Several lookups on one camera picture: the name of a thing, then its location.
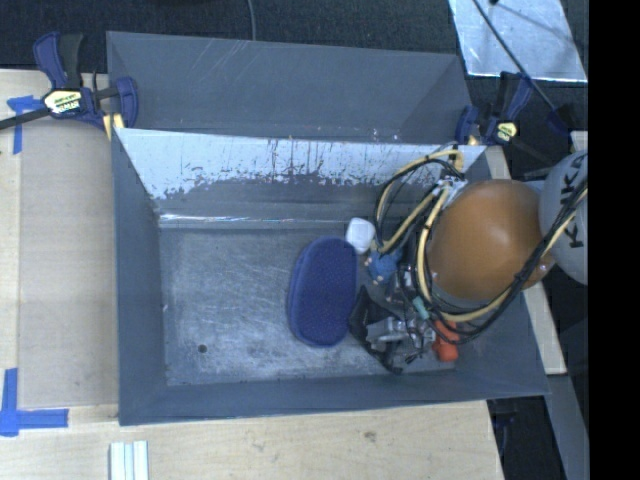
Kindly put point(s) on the orange-red toy object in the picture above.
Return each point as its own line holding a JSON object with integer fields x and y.
{"x": 445, "y": 343}

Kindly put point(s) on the small blue toy figure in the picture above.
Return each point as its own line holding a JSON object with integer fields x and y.
{"x": 384, "y": 266}

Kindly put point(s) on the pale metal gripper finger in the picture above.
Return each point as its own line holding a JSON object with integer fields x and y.
{"x": 403, "y": 351}
{"x": 386, "y": 329}

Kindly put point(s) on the grey metal bin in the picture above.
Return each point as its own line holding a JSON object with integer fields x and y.
{"x": 235, "y": 288}

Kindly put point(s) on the blue oval sponge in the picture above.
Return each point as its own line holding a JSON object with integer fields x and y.
{"x": 322, "y": 293}

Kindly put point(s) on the small white rounded object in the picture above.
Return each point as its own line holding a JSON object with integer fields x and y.
{"x": 360, "y": 234}

